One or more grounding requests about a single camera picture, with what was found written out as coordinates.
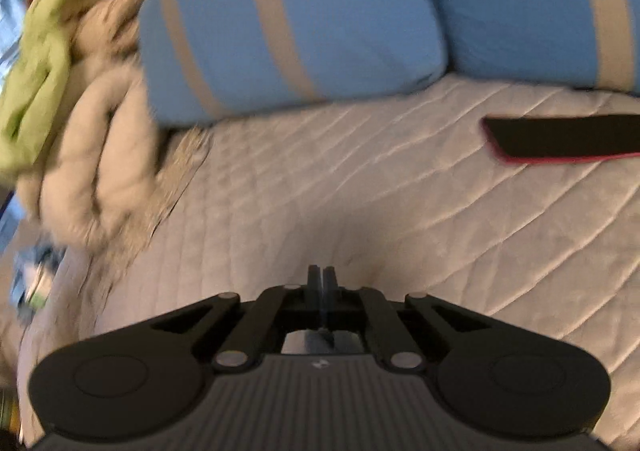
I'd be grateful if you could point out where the blurred blue white object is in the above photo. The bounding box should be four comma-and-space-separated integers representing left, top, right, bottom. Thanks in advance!
12, 240, 67, 313

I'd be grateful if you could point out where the quilted grey bed cover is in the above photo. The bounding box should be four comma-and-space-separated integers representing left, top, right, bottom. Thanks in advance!
0, 76, 640, 447

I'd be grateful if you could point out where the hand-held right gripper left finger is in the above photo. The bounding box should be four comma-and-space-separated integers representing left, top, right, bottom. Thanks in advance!
150, 265, 323, 372

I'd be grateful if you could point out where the beige quilted comforter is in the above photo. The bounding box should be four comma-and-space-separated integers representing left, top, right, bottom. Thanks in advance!
15, 0, 211, 252

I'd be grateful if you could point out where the black strap with red edge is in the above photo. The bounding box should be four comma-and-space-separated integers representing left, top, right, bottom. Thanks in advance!
480, 114, 640, 167

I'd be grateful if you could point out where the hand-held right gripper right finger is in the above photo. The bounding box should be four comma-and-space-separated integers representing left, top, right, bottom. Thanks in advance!
324, 265, 493, 372

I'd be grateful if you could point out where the blue pillow with grey stripes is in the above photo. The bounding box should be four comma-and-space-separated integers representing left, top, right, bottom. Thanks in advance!
137, 0, 448, 124
405, 0, 640, 97

